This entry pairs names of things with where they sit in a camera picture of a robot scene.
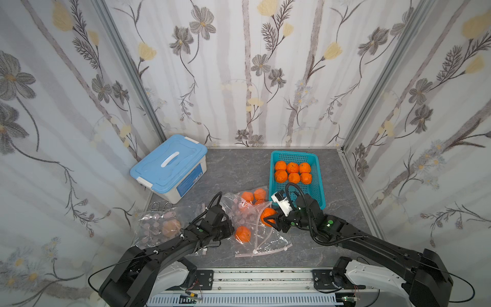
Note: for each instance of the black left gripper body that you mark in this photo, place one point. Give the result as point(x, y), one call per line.
point(221, 227)

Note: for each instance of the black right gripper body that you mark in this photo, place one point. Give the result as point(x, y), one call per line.
point(286, 220)

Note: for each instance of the orange from bag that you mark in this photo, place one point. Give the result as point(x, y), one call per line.
point(267, 213)
point(294, 178)
point(306, 178)
point(243, 234)

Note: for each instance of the clear zip-top bag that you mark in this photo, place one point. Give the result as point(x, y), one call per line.
point(149, 224)
point(244, 209)

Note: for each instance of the clear zip-top bag front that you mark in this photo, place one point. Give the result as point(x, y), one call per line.
point(149, 224)

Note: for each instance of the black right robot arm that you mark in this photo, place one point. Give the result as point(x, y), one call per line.
point(421, 277)

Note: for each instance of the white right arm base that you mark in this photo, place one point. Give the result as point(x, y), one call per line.
point(348, 277)

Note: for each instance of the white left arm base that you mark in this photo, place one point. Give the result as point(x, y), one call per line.
point(184, 276)

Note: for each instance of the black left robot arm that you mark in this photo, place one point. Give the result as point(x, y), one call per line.
point(131, 280)

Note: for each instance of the teal plastic basket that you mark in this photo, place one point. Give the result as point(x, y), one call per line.
point(315, 189)

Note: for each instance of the blue lid storage box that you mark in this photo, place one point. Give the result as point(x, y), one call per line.
point(173, 168)

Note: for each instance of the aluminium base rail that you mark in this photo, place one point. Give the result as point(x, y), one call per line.
point(263, 287)

